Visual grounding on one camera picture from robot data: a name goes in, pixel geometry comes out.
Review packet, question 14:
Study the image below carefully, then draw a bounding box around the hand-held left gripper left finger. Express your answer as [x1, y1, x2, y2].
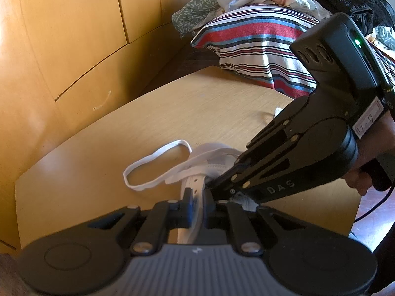
[88, 188, 196, 256]

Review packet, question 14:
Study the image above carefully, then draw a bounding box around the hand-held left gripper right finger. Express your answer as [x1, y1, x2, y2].
[204, 189, 304, 256]

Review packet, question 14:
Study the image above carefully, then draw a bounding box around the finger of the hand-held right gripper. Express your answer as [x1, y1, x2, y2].
[205, 136, 309, 205]
[237, 97, 311, 161]

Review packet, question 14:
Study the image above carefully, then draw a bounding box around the white shoelace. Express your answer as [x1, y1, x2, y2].
[123, 107, 284, 192]

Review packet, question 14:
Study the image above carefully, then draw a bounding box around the white sneaker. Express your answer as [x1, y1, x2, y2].
[177, 142, 260, 244]

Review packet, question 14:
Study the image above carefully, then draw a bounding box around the person's right hand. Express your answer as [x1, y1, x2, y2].
[344, 111, 395, 195]

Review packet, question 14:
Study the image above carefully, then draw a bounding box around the striped blanket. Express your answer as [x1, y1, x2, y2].
[191, 4, 395, 99]

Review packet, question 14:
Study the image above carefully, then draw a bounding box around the grey leaf-print cloth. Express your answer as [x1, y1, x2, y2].
[172, 0, 226, 34]

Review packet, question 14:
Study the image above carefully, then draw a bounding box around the black cable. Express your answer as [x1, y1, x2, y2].
[354, 188, 395, 222]

